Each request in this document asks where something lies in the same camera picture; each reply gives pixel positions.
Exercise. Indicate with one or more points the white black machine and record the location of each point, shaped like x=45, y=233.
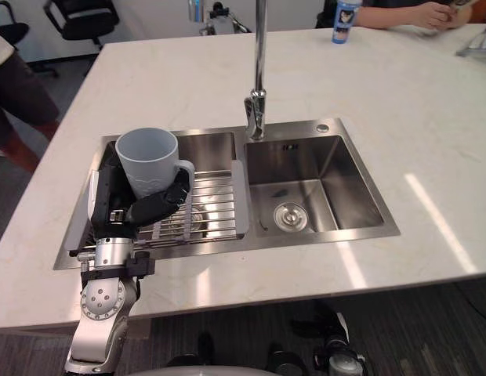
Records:
x=215, y=17

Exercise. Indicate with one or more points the person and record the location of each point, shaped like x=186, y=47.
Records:
x=15, y=98

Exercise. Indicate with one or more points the black office chair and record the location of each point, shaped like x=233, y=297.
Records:
x=9, y=33
x=84, y=19

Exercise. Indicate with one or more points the person's forearm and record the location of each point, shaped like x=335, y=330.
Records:
x=392, y=13

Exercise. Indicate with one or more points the chrome kitchen faucet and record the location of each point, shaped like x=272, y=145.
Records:
x=258, y=70

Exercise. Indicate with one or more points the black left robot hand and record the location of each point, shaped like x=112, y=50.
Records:
x=149, y=207

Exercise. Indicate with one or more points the person's hand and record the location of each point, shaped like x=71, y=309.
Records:
x=448, y=13

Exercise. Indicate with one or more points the stainless steel double sink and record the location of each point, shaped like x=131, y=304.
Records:
x=290, y=184

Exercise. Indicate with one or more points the grey roll-up drying rack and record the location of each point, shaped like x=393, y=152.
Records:
x=215, y=203

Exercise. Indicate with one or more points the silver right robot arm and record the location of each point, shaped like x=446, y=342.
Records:
x=339, y=354

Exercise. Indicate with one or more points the blue white printed bottle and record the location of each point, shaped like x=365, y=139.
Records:
x=345, y=19

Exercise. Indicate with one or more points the light grey mug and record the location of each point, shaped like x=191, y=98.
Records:
x=151, y=164

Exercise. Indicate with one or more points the round sink drain strainer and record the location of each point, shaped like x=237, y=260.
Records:
x=290, y=216

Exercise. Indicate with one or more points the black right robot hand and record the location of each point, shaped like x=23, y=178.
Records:
x=323, y=319

